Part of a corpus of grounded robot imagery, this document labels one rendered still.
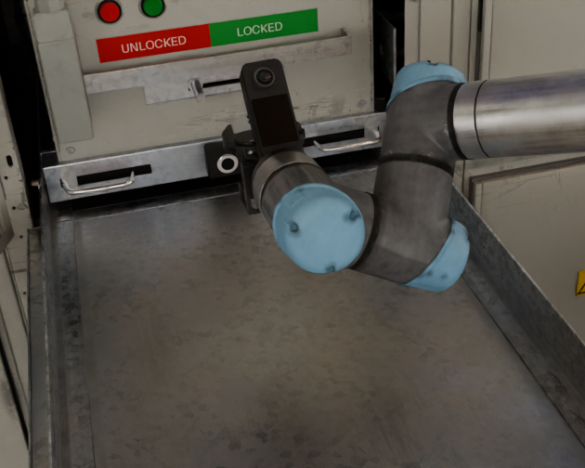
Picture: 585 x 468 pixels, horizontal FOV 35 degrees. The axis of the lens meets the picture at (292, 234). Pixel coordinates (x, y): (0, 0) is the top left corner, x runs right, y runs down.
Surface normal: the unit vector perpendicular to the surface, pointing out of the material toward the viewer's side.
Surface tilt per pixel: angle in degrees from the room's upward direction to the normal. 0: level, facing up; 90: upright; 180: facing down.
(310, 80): 90
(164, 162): 90
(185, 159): 90
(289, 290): 0
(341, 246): 80
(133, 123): 90
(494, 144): 107
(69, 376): 0
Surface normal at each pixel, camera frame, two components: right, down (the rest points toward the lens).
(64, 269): -0.06, -0.84
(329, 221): 0.23, 0.36
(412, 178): -0.11, -0.29
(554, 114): -0.60, 0.11
